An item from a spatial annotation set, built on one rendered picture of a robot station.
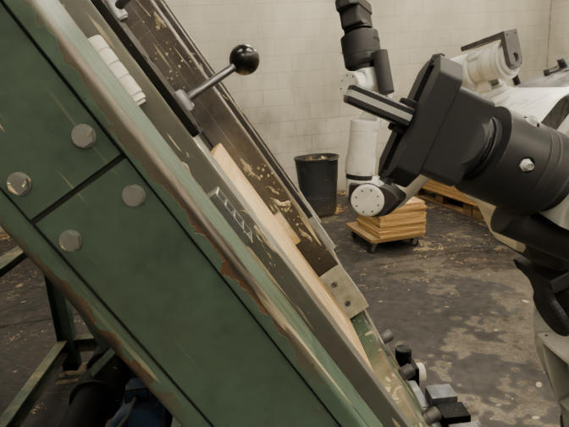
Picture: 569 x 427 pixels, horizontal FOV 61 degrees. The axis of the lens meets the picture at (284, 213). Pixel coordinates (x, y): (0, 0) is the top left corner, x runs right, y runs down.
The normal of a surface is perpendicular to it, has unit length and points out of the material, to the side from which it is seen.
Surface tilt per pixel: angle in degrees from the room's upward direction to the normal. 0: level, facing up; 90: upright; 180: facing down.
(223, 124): 90
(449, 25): 90
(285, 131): 90
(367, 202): 90
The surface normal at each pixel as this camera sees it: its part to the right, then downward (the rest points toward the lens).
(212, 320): 0.07, 0.24
